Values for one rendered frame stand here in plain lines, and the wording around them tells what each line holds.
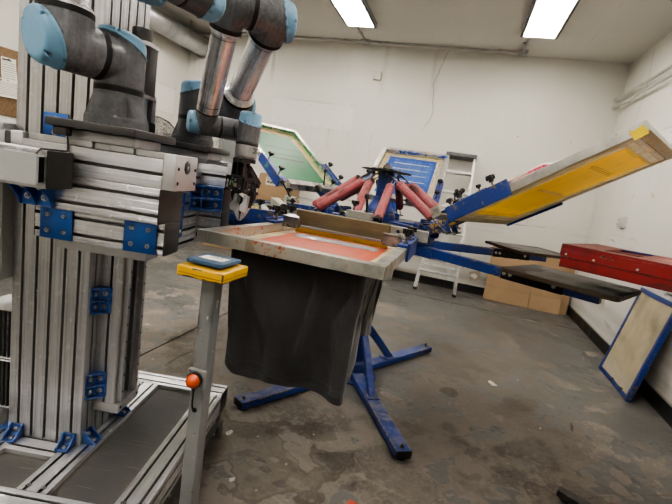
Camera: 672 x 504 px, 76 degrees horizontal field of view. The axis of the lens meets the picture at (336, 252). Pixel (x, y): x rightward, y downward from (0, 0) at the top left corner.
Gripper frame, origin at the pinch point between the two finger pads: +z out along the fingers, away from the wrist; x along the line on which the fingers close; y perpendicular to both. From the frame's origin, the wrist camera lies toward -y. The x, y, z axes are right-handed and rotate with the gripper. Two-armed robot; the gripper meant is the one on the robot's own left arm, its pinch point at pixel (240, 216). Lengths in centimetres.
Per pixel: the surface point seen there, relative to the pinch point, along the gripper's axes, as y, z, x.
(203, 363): 41, 36, 16
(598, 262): -40, -4, 124
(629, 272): -35, -3, 133
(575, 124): -445, -142, 185
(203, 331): 41, 27, 15
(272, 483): -12, 103, 23
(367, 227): -36, -2, 38
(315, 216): -35.8, -2.7, 15.5
